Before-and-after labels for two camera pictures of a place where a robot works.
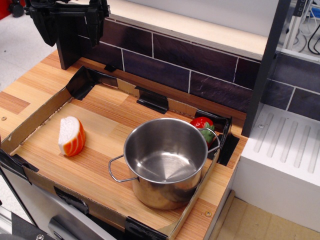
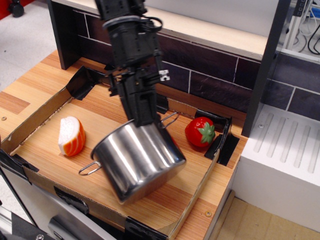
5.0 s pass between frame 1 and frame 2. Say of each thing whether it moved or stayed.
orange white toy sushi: stayed
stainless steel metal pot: moved
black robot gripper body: moved
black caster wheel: stayed
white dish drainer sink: stayed
